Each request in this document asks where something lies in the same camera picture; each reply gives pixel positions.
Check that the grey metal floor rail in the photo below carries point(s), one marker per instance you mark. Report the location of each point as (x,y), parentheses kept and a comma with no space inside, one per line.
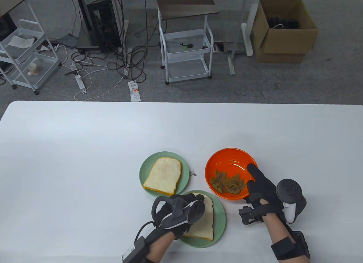
(231,63)
(126,47)

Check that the person's left hand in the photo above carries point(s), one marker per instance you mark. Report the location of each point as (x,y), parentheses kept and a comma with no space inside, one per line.
(170,232)

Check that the white paper packet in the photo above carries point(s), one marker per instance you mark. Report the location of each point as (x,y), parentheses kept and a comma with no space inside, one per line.
(134,93)

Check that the orange plastic bowl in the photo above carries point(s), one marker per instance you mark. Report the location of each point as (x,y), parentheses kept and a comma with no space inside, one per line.
(227,161)

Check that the black equipment stand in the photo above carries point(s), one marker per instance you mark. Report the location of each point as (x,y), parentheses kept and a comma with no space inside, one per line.
(99,22)

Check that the white cart with dark top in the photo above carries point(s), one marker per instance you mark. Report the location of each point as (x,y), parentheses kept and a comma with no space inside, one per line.
(185,5)

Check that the toast slice with orange crust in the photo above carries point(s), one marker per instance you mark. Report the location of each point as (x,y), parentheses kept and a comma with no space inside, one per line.
(163,175)

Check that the toast slice with pale crust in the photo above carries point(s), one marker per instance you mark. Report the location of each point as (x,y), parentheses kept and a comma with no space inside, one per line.
(202,226)

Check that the white cart with mesh trays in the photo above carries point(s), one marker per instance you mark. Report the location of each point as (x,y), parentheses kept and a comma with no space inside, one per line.
(42,67)

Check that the person's right forearm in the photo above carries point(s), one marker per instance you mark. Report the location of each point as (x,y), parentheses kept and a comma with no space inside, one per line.
(276,231)

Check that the pile of greenish raisins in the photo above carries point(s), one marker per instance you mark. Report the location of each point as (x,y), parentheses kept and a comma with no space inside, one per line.
(227,185)

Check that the brown cardboard box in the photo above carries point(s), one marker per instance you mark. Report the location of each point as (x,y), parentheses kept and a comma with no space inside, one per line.
(286,44)

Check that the white desk leg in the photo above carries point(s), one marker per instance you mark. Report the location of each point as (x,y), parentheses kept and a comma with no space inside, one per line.
(246,39)

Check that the person's right hand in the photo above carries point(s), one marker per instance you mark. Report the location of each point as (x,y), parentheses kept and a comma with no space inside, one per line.
(263,192)

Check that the grey hand controller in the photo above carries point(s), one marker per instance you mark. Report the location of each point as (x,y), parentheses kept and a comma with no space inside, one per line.
(175,214)
(287,189)

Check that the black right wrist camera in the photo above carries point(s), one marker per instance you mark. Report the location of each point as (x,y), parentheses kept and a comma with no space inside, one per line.
(246,214)

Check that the crumpled white paper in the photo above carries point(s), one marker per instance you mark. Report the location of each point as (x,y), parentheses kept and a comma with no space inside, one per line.
(19,42)

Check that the white power strip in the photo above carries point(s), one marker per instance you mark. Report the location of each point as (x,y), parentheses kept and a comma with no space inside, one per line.
(80,84)

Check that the small beige cup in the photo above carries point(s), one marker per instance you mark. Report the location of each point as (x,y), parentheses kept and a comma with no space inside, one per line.
(33,69)

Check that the small black green tool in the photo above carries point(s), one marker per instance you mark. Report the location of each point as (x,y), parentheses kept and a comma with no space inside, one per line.
(188,45)

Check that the black labelled wrist box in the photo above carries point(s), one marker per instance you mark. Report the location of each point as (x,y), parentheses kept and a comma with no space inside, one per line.
(133,248)

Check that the green round plate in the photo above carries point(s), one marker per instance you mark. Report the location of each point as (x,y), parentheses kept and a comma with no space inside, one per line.
(147,163)
(219,220)

